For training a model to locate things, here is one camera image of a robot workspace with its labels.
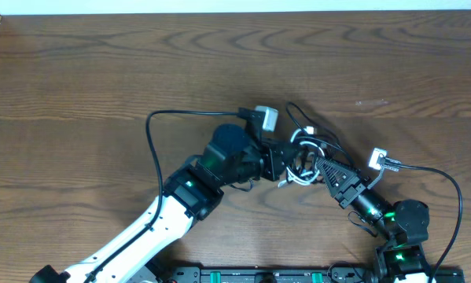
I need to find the clear tape scrap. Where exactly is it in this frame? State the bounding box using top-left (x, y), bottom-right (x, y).
top-left (355, 99), bottom-right (388, 107)

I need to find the black left camera cable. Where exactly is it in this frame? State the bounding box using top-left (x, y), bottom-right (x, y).
top-left (83, 109), bottom-right (244, 283)

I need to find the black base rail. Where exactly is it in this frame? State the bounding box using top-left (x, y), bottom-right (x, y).
top-left (148, 266), bottom-right (466, 283)

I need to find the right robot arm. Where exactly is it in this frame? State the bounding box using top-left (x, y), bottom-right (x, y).
top-left (315, 157), bottom-right (433, 282)

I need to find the black camera cable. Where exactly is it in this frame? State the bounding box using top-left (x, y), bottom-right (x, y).
top-left (388, 160), bottom-right (464, 283)
top-left (83, 109), bottom-right (244, 283)

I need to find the black right camera cable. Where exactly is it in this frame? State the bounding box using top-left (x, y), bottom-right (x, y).
top-left (388, 160), bottom-right (464, 283)

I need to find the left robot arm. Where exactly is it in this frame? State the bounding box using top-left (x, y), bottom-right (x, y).
top-left (31, 123), bottom-right (300, 283)

